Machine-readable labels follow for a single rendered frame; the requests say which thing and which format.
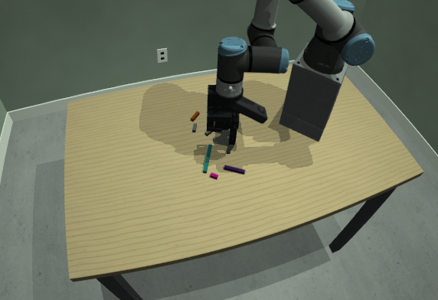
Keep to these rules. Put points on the purple rod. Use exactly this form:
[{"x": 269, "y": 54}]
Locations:
[{"x": 233, "y": 169}]

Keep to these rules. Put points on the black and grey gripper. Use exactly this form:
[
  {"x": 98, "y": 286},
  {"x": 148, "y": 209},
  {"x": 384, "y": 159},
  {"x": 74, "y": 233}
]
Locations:
[{"x": 221, "y": 119}]

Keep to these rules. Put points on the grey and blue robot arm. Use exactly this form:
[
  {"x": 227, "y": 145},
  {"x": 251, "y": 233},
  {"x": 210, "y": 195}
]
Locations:
[{"x": 338, "y": 38}]

